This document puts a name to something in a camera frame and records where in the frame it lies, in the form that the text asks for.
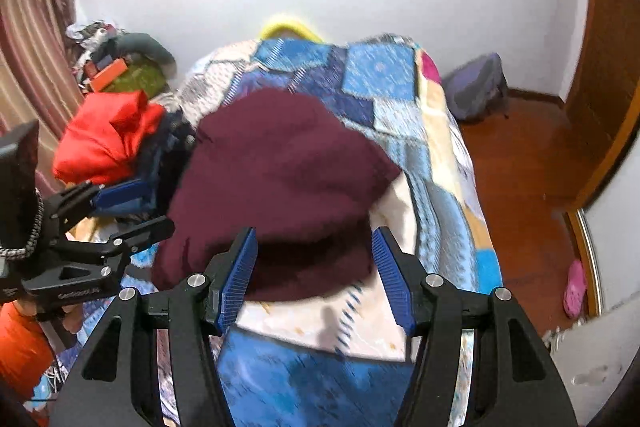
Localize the yellow pillow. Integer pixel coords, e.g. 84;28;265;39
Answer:
259;13;327;44

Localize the green cloth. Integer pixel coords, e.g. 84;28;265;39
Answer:
107;61;170;96

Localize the grey purple backpack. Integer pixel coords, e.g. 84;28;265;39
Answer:
442;53;509;122

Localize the pink slipper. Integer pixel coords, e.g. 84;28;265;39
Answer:
563;259;588;319

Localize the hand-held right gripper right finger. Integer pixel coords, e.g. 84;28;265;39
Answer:
371;227;576;427

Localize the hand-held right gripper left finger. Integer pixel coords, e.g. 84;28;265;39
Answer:
50;227;260;427

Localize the navy folded garment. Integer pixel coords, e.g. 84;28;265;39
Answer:
132;111;197;190

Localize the white board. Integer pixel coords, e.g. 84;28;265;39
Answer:
544;297;640;415

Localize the grey cloth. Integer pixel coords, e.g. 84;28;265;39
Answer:
117;33;177;70

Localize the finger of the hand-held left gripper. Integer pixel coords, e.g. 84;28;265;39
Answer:
42;179;153;228
62;216;176;259

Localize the striped curtain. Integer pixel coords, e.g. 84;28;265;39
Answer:
0;0;83;158

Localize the maroon button shirt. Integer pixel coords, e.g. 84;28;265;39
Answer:
151;88;403;303

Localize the person's left hand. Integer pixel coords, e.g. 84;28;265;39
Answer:
59;302;85;335

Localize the red folded garment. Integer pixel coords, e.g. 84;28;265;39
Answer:
52;90;166;185

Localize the patchwork blanket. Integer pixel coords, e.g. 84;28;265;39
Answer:
50;34;503;427

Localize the orange box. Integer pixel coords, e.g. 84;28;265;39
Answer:
86;58;127;92

